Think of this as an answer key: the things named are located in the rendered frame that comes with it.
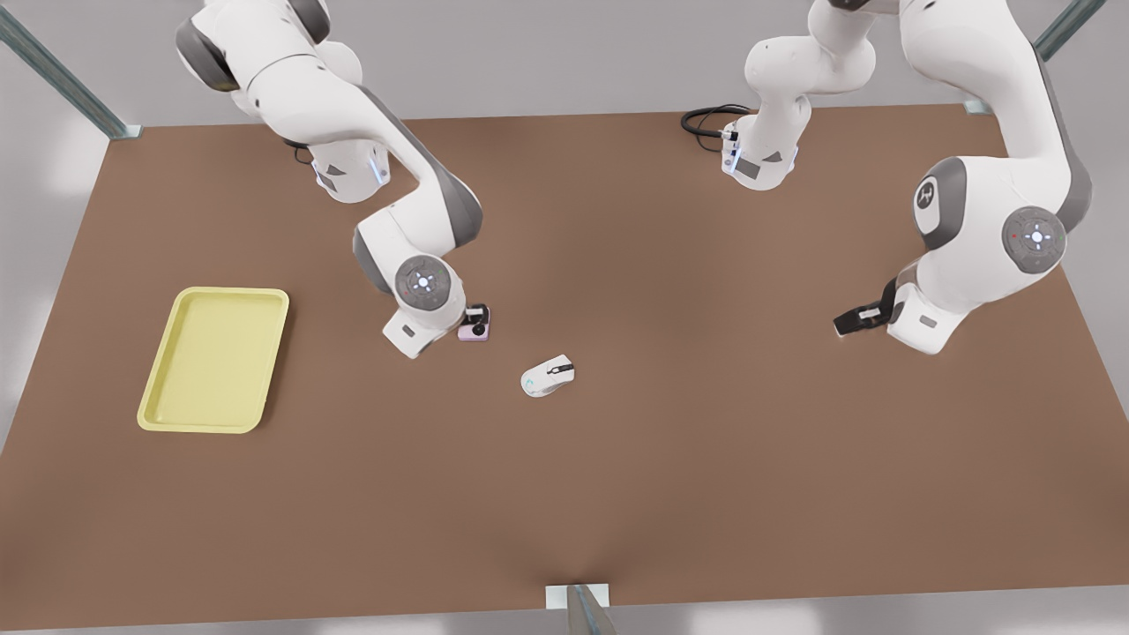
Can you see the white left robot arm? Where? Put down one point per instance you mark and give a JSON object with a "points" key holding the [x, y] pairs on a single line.
{"points": [[979, 212]]}

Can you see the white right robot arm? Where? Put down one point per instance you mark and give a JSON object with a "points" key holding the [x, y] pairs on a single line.
{"points": [[300, 88]]}

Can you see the white computer mouse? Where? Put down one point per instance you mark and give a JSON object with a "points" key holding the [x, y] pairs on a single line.
{"points": [[547, 377]]}

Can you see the yellow rectangular tray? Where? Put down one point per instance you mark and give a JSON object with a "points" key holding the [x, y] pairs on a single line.
{"points": [[214, 360]]}

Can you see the small pink camera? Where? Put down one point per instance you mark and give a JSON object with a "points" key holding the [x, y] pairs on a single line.
{"points": [[475, 332]]}

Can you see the silver frame post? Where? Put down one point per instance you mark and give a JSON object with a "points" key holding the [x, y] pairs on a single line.
{"points": [[582, 608], [62, 75], [1063, 26]]}

